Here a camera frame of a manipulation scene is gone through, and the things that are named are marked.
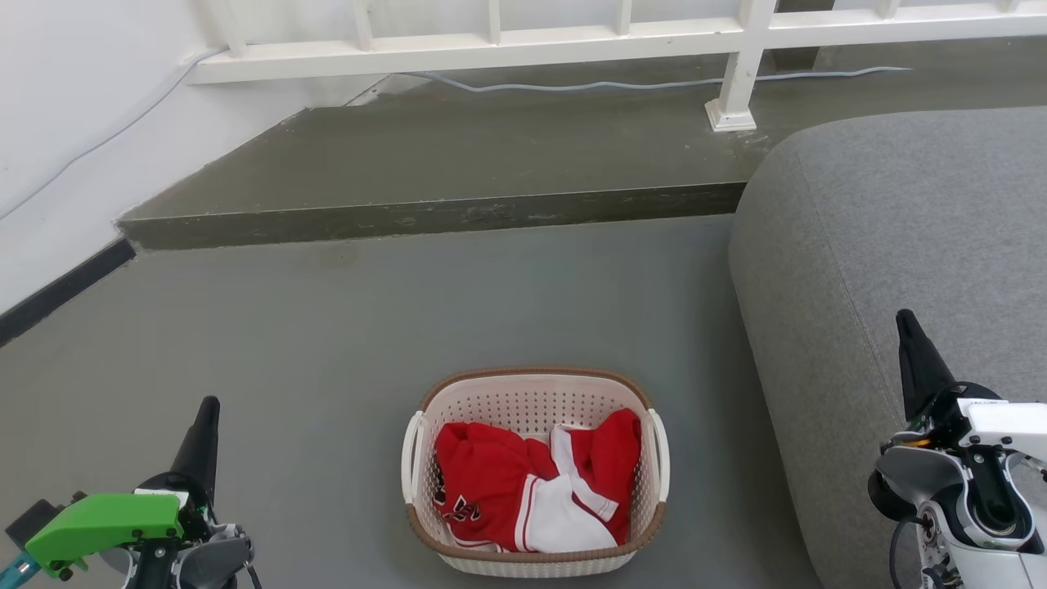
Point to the white wooden railing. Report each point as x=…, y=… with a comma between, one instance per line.
x=491, y=49

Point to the red basketball jersey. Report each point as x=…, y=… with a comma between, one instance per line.
x=483, y=470

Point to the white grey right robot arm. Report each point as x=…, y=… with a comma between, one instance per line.
x=916, y=478

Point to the white perforated plastic laundry basket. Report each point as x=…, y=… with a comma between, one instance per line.
x=532, y=401

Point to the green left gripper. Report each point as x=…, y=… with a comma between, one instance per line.
x=106, y=523

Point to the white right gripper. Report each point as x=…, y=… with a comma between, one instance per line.
x=1006, y=425

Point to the grey fabric sofa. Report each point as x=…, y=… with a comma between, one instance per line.
x=900, y=229

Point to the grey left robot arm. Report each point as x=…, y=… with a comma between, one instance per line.
x=204, y=564

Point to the white garment with red trim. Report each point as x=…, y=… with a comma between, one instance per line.
x=560, y=519

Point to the black baseboard strip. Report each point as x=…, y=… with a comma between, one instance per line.
x=57, y=290

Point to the raised concrete step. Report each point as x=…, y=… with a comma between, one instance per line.
x=450, y=155

